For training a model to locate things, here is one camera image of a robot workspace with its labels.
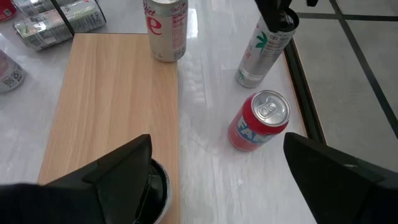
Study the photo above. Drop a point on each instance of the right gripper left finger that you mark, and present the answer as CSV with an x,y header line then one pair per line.
x,y
93,199

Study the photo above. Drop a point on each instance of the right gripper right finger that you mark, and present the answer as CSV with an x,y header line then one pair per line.
x,y
348,193

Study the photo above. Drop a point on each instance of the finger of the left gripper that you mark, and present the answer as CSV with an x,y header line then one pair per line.
x,y
312,2
273,14

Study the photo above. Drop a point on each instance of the silver Diet Coke can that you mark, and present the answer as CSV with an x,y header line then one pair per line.
x,y
9,73
168,34

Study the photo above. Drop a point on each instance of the red Fanta can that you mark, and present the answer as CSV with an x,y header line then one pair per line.
x,y
252,133
6,9

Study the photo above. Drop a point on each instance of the silver Celsius can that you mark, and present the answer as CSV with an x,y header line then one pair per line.
x,y
43,34
34,7

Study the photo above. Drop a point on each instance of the wooden shelf with black frame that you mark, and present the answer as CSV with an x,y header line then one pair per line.
x,y
109,109

